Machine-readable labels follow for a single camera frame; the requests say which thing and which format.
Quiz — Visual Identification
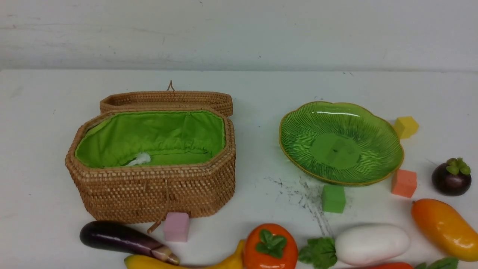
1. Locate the yellow toy banana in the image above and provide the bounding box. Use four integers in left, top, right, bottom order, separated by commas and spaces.
124, 239, 245, 269

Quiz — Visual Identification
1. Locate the purple toy eggplant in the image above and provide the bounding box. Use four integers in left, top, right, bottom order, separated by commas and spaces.
79, 221, 180, 266

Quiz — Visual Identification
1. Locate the white toy radish with leaves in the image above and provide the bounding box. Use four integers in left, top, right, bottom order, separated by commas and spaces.
298, 223, 411, 269

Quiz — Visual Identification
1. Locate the dark purple toy mangosteen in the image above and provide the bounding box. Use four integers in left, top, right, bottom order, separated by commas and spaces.
431, 157, 472, 197

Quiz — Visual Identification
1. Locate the orange yellow toy mango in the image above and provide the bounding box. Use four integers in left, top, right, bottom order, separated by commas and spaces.
411, 198, 478, 262

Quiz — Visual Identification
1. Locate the woven rattan basket lid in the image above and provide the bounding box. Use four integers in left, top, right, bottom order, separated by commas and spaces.
99, 82, 233, 117

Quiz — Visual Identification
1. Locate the green ribbed glass plate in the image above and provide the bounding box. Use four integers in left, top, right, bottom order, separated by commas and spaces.
279, 102, 404, 186

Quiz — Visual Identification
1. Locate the pink foam cube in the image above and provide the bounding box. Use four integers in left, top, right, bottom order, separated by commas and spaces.
163, 212, 190, 243

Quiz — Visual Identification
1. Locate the green foam cube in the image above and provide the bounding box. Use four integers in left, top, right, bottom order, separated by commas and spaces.
321, 185, 346, 213

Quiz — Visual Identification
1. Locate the orange toy persimmon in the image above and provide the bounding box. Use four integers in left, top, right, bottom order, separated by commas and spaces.
243, 223, 298, 269

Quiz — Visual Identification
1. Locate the woven rattan basket green lining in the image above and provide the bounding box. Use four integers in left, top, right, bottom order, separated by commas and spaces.
65, 107, 236, 223

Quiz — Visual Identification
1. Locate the yellow foam cube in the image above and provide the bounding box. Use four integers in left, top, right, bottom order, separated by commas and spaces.
393, 116, 419, 139

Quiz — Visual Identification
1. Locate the orange foam cube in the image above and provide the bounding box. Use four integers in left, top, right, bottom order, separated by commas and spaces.
391, 170, 417, 198

